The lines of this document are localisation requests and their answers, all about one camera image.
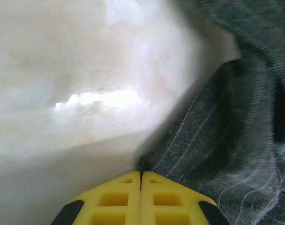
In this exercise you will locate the dark pinstripe long sleeve shirt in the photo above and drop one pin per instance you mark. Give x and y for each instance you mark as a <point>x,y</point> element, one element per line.
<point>226,140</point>

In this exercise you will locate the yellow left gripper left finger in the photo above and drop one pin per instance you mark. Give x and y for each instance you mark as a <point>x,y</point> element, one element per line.
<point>118,199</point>

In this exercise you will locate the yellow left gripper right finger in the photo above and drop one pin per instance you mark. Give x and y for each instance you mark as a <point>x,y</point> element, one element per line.
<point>168,199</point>

